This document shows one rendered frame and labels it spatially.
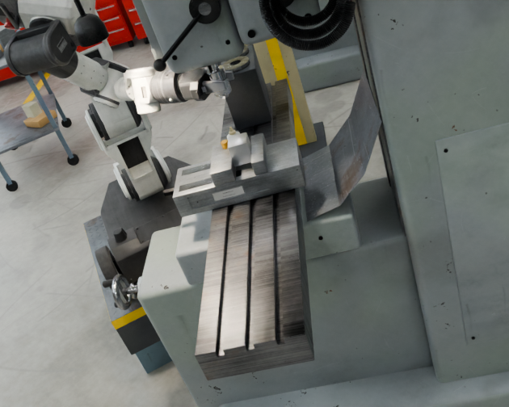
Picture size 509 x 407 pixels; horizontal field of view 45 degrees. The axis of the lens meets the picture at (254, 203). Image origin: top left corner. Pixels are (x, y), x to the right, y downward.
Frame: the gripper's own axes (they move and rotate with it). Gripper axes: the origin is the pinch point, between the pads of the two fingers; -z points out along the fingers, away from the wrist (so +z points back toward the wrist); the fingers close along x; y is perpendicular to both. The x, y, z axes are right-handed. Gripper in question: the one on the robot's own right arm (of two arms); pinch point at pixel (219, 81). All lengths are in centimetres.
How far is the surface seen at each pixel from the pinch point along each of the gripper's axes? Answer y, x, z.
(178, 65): -10.6, -11.4, 2.2
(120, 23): 100, 372, 313
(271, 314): 30, -50, -24
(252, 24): -15.7, -6.4, -16.9
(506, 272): 62, -1, -65
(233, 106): 21.8, 27.0, 14.7
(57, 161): 127, 165, 255
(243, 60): 10.3, 35.5, 10.6
